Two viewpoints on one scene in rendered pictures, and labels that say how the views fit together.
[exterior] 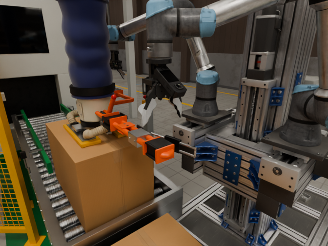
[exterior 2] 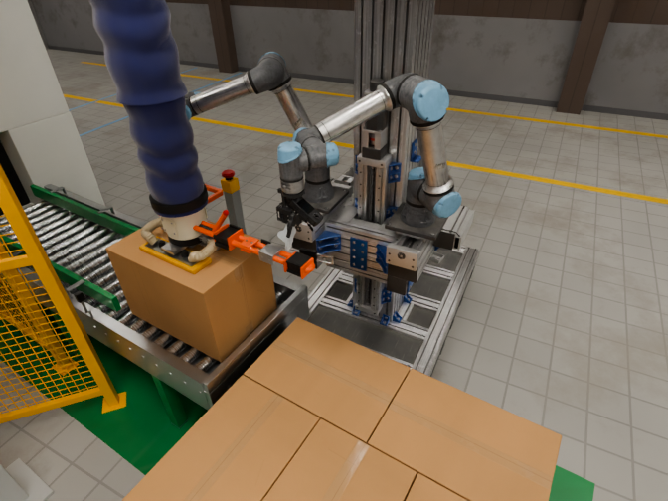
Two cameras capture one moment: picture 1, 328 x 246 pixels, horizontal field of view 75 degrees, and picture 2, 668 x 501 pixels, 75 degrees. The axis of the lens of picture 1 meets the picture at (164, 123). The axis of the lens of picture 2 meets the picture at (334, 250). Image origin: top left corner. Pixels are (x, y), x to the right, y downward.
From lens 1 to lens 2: 0.89 m
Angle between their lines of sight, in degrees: 23
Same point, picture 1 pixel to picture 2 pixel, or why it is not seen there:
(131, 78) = not seen: hidden behind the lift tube
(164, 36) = (298, 176)
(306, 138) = (422, 220)
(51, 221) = (174, 362)
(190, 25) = (319, 163)
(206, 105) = (320, 190)
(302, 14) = not seen: hidden behind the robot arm
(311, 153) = (426, 234)
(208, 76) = not seen: hidden behind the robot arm
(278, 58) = (392, 132)
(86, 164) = (213, 291)
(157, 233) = (294, 339)
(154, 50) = (290, 188)
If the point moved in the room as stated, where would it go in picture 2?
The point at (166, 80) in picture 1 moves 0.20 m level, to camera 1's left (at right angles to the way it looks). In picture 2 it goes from (305, 212) to (244, 225)
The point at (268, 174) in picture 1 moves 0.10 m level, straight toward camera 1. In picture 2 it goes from (394, 259) to (393, 274)
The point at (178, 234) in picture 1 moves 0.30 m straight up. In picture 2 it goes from (316, 334) to (313, 284)
